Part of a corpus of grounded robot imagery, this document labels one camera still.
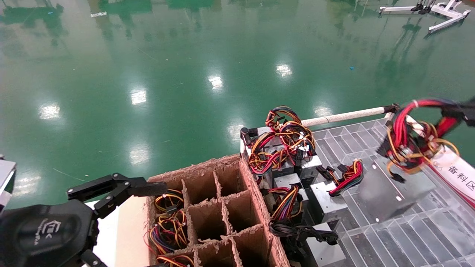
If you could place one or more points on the grey box edge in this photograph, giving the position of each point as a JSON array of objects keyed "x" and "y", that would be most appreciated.
[{"x": 5, "y": 181}]

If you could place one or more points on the white red label sign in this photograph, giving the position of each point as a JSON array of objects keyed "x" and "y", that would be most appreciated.
[{"x": 456, "y": 174}]

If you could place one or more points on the small white floor object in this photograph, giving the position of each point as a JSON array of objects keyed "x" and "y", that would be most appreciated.
[{"x": 98, "y": 14}]

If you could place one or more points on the clear plastic divided tray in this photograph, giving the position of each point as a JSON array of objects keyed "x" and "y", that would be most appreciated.
[{"x": 408, "y": 237}]

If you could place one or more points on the black pipe clamp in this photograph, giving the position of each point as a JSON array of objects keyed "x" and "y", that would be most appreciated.
[{"x": 246, "y": 133}]

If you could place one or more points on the white metal floor frame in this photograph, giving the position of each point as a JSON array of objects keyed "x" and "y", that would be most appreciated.
[{"x": 445, "y": 11}]

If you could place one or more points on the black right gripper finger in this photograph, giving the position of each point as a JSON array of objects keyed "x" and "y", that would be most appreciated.
[
  {"x": 470, "y": 119},
  {"x": 468, "y": 105}
]

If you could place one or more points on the short white rail pipe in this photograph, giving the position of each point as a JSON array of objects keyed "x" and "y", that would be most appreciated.
[{"x": 412, "y": 120}]

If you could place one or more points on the brown cardboard divider box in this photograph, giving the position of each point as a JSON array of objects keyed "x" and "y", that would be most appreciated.
[{"x": 222, "y": 218}]

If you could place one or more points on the black pipe corner joint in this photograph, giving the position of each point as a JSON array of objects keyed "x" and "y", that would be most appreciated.
[{"x": 392, "y": 108}]

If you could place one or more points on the long white rail pipe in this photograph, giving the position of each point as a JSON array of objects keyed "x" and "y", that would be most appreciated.
[{"x": 341, "y": 116}]

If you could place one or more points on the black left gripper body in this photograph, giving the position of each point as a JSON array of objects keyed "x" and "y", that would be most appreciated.
[{"x": 41, "y": 233}]

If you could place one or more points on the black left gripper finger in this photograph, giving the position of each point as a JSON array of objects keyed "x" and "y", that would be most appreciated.
[
  {"x": 118, "y": 187},
  {"x": 92, "y": 259}
]

